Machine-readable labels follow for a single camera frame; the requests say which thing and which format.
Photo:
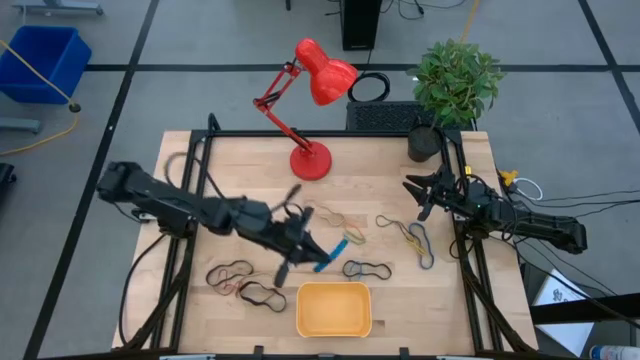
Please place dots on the black rubber band pair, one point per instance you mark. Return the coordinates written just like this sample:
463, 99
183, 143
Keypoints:
389, 272

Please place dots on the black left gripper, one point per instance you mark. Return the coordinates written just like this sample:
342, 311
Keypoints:
260, 222

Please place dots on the black aluminium table frame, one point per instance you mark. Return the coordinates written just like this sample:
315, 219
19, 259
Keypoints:
320, 133

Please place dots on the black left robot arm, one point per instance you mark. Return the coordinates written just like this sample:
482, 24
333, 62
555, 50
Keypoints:
150, 195

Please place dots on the yellow connector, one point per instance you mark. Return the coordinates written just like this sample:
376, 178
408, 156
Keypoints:
509, 176

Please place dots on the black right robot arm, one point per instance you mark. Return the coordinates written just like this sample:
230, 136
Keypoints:
545, 225

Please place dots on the black bar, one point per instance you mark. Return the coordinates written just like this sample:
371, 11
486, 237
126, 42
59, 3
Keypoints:
590, 308

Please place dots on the grey stand foot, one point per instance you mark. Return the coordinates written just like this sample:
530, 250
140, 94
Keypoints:
20, 125
60, 7

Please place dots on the yellow plastic bin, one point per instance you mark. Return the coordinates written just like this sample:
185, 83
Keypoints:
334, 310

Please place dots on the black floor object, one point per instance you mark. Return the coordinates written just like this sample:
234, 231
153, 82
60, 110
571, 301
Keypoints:
5, 177

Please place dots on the tan rubber band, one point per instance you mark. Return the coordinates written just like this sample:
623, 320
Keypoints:
334, 217

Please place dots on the green potted plant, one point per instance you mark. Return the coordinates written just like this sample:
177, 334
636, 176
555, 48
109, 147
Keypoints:
452, 82

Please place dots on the white plastic bottle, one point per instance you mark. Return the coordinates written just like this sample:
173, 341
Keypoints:
617, 353

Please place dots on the red desk lamp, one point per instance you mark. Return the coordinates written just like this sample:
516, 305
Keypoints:
310, 162

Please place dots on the black computer tower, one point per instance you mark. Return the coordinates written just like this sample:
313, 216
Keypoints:
360, 25

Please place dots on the bright blue rubber band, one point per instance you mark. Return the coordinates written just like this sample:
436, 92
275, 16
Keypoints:
338, 250

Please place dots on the blue plastic floor bin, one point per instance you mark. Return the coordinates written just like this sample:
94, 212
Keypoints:
45, 60

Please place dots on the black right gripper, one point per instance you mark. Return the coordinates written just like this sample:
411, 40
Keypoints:
450, 195

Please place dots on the thin red rubber band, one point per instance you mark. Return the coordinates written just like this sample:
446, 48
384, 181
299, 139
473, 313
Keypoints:
235, 291

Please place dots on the black perforated case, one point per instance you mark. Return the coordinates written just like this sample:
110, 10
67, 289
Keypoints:
380, 116

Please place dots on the green rubber band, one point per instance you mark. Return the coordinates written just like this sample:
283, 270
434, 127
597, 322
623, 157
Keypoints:
359, 240

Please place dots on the white printed paper box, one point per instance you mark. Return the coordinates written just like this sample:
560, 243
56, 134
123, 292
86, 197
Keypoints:
560, 300

